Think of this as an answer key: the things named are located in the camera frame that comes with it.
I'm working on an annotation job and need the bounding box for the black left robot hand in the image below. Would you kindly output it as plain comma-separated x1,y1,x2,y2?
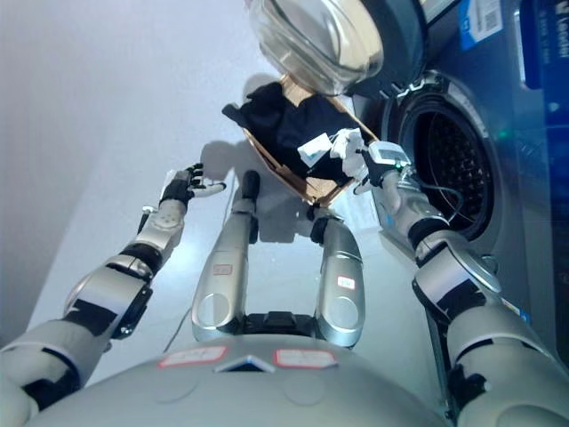
158,163,227,206

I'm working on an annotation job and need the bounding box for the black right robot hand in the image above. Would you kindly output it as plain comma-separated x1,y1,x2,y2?
353,141,413,197

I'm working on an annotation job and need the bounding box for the white cloth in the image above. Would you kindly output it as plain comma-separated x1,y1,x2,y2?
331,127,379,197

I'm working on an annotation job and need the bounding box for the dark navy clothes pile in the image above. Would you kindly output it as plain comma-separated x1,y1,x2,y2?
221,79,364,184

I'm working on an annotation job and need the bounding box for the grey front-load washing machine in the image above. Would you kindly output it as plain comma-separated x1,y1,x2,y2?
346,0,569,427

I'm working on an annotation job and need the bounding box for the black left robot foot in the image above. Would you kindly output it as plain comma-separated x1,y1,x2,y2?
239,170,262,204

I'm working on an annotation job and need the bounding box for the brown cardboard box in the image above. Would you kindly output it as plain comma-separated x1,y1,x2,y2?
242,73,381,208

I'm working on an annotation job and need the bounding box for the white paper clothing tag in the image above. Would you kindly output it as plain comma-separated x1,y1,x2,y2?
296,133,333,167

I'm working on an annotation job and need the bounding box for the silver left robot leg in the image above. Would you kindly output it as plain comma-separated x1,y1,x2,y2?
190,197,261,342

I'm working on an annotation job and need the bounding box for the silver robot leg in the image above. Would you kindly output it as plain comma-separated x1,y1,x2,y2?
190,197,261,342
309,207,367,349

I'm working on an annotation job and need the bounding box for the silver right robot leg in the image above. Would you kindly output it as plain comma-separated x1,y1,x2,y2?
309,207,367,349

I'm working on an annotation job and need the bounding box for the round glass washer door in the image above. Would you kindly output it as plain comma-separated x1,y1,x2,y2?
244,0,430,97

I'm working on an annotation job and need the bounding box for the blue white product sticker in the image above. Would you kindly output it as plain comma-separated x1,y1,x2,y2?
459,0,506,51

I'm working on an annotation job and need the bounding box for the grey robot torso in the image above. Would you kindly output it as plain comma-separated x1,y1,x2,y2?
26,310,450,427

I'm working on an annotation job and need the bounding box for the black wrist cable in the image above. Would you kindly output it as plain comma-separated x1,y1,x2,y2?
408,176,466,224

